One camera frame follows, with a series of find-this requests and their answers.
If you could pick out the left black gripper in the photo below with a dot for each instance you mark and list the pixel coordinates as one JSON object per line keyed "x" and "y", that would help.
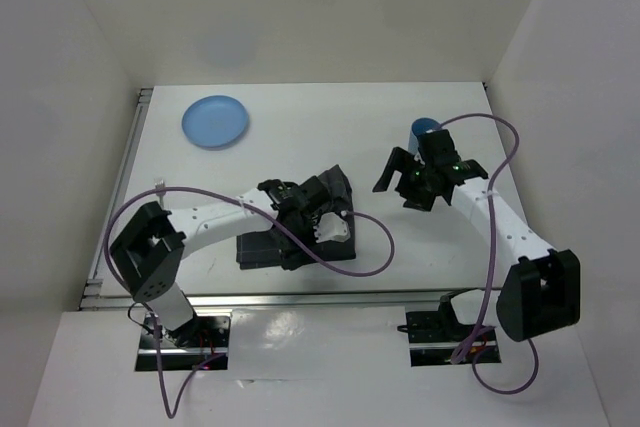
{"x": 291, "y": 251}

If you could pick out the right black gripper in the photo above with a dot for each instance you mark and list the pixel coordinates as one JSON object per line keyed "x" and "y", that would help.
{"x": 399, "y": 160}

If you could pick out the dark grey checked cloth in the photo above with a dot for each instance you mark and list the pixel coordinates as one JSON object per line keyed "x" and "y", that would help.
{"x": 246, "y": 244}

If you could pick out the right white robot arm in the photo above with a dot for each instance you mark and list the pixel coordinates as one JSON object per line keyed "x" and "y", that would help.
{"x": 541, "y": 292}

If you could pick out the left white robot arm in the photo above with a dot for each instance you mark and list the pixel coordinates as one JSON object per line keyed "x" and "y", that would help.
{"x": 148, "y": 251}

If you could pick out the blue plastic cup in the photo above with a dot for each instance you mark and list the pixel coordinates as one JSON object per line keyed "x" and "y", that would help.
{"x": 419, "y": 127}

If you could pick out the blue plastic plate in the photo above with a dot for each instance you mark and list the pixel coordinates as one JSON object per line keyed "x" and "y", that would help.
{"x": 215, "y": 122}

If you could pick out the silver fork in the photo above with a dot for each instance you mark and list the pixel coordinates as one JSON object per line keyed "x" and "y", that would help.
{"x": 159, "y": 189}

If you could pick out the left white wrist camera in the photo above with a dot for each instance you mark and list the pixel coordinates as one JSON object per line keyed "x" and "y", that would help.
{"x": 332, "y": 227}

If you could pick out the aluminium front rail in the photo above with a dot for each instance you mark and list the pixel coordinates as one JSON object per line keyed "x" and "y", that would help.
{"x": 397, "y": 297}

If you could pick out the aluminium rail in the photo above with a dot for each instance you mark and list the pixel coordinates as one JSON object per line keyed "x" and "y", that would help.
{"x": 93, "y": 283}
{"x": 397, "y": 297}

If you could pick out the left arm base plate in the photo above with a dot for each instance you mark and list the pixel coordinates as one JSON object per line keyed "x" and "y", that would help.
{"x": 210, "y": 343}

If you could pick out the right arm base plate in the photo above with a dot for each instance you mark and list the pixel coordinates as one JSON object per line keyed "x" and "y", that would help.
{"x": 433, "y": 334}

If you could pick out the aluminium left rail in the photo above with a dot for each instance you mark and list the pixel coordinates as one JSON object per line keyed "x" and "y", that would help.
{"x": 93, "y": 283}

